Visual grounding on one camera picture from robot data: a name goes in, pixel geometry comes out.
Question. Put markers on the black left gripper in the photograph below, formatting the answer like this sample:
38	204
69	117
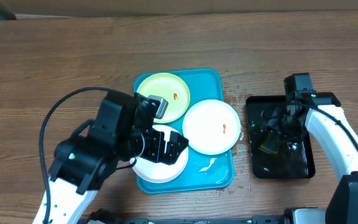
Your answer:
158	155

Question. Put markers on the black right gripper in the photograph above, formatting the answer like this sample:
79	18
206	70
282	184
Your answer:
276	126

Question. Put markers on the yellow-green sponge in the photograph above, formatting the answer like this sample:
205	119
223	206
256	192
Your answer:
270	143

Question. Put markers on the white plate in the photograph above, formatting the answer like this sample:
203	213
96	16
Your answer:
159	172
211	126

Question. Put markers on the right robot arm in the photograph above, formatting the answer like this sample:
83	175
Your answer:
321	115

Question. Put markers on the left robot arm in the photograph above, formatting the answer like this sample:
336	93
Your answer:
121	131

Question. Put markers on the teal plastic tray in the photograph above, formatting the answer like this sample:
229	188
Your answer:
202	171

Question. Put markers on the black water tray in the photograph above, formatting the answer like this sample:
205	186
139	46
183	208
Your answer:
295	157

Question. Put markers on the yellow-green plastic plate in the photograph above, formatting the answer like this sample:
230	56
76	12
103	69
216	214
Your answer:
170	87

